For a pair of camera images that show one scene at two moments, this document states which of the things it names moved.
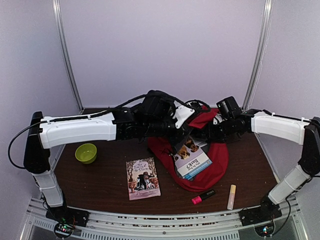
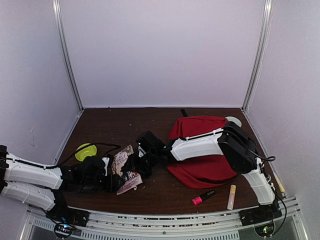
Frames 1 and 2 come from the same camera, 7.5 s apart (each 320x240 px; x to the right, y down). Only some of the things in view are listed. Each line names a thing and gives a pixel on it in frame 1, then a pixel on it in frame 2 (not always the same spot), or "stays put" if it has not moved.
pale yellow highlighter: x=231 y=197 stays put
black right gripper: x=211 y=134 → x=144 y=174
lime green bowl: x=86 y=153 stays put
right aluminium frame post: x=265 y=28 stays put
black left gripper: x=185 y=132 → x=112 y=186
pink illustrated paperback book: x=142 y=179 → x=117 y=160
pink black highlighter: x=198 y=199 stays put
